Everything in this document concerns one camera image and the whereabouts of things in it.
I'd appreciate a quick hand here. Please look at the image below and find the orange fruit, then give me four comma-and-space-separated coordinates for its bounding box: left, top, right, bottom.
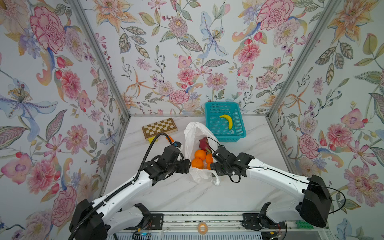
191, 158, 204, 169
195, 150, 207, 161
206, 154, 214, 165

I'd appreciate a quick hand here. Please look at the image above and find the translucent white plastic bag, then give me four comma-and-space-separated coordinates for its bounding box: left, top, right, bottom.
184, 122, 221, 187

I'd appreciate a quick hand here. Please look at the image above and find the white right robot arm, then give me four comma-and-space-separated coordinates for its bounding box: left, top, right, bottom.
211, 146, 332, 229

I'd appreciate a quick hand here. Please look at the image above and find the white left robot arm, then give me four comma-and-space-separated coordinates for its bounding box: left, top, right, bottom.
69, 146, 191, 240

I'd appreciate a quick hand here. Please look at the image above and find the red dragon fruit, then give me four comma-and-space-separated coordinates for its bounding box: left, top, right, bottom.
199, 137, 212, 154

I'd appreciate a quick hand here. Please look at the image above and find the wooden chess board box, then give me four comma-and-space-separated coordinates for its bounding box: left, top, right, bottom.
142, 118, 178, 141

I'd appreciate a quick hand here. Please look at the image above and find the teal plastic basket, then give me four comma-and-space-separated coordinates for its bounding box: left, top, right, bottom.
205, 102, 247, 142

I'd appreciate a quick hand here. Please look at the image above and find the yellow banana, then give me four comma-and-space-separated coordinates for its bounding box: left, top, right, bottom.
220, 115, 233, 130

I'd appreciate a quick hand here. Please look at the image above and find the beige tape roll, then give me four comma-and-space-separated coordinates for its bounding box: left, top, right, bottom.
197, 222, 208, 235

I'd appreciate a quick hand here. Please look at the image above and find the green toy brick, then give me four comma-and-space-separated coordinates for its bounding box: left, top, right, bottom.
296, 221, 314, 230

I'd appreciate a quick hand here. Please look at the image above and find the thin black right cable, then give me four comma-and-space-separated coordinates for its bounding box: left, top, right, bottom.
203, 136, 347, 215

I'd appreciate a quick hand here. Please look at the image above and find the black corrugated cable conduit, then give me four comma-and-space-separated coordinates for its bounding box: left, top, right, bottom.
67, 132, 175, 240

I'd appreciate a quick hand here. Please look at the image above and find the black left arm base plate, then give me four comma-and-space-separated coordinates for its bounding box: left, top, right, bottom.
134, 203, 164, 231

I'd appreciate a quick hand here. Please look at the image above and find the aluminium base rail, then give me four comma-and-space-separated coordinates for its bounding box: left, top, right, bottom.
110, 212, 333, 240

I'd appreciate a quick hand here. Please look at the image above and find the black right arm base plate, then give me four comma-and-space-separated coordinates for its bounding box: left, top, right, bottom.
241, 202, 287, 231

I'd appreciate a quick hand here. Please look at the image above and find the aluminium corner post right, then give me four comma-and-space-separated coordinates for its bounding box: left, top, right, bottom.
266, 0, 339, 120

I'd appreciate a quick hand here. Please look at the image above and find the aluminium corner post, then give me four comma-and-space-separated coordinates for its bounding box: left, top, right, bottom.
69, 0, 131, 120
266, 0, 339, 120

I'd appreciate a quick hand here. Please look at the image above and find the aluminium corner post left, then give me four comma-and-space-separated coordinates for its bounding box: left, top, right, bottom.
69, 0, 131, 120

